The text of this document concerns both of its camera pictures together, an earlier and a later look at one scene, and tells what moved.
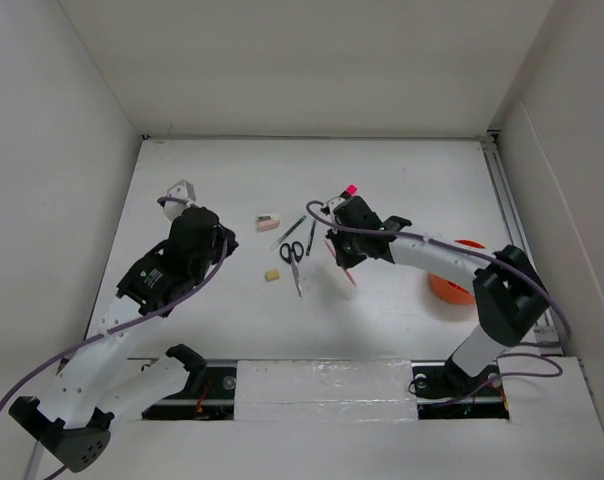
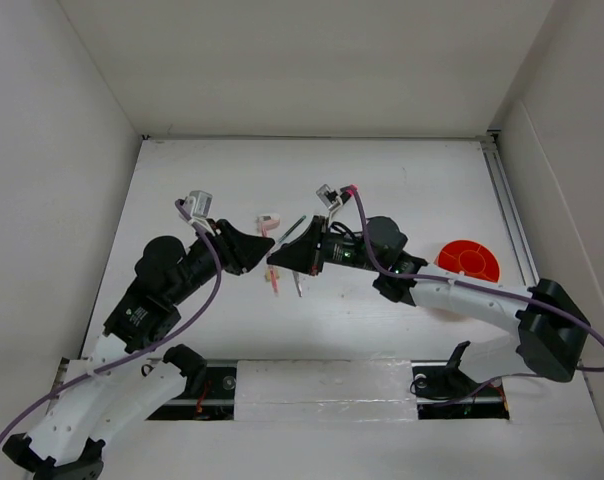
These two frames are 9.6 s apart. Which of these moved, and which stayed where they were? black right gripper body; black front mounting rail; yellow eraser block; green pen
Moved: black right gripper body
Stayed: yellow eraser block; black front mounting rail; green pen
